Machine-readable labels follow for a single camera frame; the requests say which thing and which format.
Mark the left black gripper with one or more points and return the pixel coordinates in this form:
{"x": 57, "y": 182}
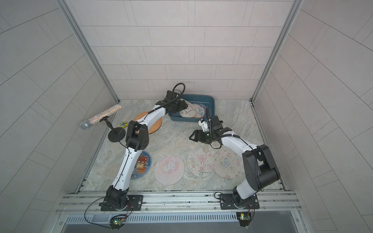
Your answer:
{"x": 180, "y": 107}

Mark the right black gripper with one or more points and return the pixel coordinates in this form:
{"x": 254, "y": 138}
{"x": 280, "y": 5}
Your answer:
{"x": 198, "y": 138}

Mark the white alpaca coaster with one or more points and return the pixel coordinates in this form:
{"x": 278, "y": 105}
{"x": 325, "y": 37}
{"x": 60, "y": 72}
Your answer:
{"x": 189, "y": 112}

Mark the teal plastic storage box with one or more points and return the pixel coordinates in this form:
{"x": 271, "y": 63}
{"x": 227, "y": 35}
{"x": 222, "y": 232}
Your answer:
{"x": 208, "y": 101}

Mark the white butterfly bow coaster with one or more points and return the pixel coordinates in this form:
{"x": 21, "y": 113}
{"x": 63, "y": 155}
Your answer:
{"x": 200, "y": 162}

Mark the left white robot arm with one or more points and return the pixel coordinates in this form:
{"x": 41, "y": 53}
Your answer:
{"x": 137, "y": 139}

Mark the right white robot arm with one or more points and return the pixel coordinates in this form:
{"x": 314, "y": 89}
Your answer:
{"x": 258, "y": 162}

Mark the white blue butterfly coaster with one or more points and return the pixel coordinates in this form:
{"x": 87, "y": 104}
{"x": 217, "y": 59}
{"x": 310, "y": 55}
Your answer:
{"x": 227, "y": 164}

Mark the yellow wooden toy block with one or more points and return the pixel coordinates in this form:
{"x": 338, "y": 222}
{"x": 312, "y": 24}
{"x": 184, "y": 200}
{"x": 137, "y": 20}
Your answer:
{"x": 123, "y": 124}

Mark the pink unicorn coaster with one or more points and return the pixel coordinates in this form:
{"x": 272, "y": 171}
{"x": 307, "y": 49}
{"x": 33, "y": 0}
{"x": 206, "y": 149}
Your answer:
{"x": 169, "y": 170}

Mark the blue cartoon characters coaster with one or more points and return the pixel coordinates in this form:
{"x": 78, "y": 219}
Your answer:
{"x": 142, "y": 166}

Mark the glitter microphone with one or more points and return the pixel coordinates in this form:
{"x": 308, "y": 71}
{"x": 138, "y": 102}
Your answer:
{"x": 85, "y": 125}

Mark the right small circuit board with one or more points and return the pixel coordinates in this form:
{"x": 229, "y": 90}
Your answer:
{"x": 244, "y": 218}

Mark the small circuit board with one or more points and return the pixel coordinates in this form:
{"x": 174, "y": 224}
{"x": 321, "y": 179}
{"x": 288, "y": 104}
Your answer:
{"x": 244, "y": 218}
{"x": 116, "y": 222}

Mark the left small circuit board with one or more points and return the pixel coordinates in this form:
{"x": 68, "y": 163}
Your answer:
{"x": 116, "y": 222}

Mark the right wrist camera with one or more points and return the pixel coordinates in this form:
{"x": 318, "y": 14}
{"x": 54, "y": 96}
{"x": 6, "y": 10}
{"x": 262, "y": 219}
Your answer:
{"x": 204, "y": 125}

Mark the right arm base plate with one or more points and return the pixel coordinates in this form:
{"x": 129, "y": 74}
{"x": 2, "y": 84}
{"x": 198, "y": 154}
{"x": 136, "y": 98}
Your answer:
{"x": 234, "y": 202}

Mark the aluminium frame rail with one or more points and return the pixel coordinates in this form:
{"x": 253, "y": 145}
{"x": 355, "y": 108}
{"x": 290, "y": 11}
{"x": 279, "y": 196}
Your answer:
{"x": 180, "y": 207}

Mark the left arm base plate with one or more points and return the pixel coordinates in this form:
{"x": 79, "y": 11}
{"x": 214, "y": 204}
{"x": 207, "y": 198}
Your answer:
{"x": 128, "y": 203}

